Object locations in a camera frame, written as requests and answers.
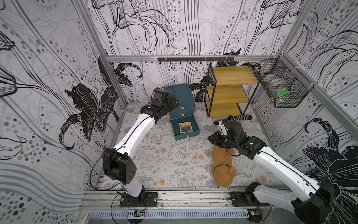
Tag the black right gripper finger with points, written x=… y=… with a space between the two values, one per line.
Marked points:
x=217 y=141
x=214 y=136

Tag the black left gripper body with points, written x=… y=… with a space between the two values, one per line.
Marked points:
x=168 y=105

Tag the teal yellow drawer cabinet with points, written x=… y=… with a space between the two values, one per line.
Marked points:
x=184 y=112

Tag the yellow square brooch box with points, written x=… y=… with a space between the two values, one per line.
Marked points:
x=185 y=127

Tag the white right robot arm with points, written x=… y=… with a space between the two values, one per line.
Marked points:
x=312 y=202

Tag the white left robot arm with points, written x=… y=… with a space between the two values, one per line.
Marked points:
x=117 y=162

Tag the black white striped sock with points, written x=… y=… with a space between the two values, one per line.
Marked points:
x=230 y=118

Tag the brown teddy bear plush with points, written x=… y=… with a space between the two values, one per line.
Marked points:
x=223 y=171

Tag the wooden black-framed shelf rack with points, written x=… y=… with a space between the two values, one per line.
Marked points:
x=225 y=95

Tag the green lidded cup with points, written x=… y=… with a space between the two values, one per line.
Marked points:
x=282 y=95

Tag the white bowl in basket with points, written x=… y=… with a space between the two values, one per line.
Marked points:
x=277 y=83

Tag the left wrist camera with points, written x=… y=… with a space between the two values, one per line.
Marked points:
x=159 y=98

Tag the black wall hook bar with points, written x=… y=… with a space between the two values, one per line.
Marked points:
x=195 y=59

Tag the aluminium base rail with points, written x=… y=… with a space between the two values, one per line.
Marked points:
x=168 y=198

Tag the black wire wall basket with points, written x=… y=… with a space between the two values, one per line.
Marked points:
x=270 y=69

